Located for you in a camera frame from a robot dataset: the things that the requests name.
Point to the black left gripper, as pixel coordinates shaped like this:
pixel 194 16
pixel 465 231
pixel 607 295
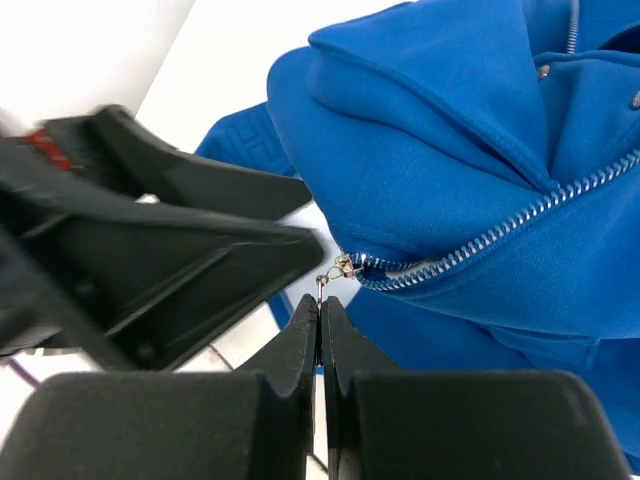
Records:
pixel 137 286

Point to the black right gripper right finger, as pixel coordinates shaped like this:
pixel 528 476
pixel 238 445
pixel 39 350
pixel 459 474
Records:
pixel 385 422

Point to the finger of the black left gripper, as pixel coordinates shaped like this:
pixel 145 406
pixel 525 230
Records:
pixel 200 175

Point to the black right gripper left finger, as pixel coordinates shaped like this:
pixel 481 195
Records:
pixel 255 422

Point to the silver zipper pull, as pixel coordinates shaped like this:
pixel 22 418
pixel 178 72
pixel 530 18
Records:
pixel 343 267

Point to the blue zip-up jacket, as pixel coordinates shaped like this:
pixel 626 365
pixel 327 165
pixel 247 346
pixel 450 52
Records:
pixel 477 163

